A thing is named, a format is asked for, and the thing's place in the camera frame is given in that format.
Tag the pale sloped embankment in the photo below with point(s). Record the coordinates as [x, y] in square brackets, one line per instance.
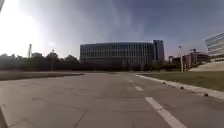
[208, 66]

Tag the grey paved slab road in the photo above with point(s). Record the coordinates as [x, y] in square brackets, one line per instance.
[83, 103]

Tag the row of dark trees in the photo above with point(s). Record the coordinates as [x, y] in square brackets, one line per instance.
[40, 61]

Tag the grass lawn beside kerb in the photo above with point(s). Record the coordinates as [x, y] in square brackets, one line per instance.
[196, 80]

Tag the pale concrete kerb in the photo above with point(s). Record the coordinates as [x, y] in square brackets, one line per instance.
[186, 87]

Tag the pale lamp pole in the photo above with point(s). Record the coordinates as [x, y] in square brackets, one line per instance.
[181, 60]

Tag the low dark building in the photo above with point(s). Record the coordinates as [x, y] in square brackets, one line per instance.
[193, 60]

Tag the large dark glass building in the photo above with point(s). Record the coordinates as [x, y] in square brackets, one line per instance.
[116, 55]

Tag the tall white glass building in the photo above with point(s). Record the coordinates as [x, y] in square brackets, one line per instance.
[216, 46]

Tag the thin pole near trees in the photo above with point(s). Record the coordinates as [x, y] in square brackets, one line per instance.
[52, 60]

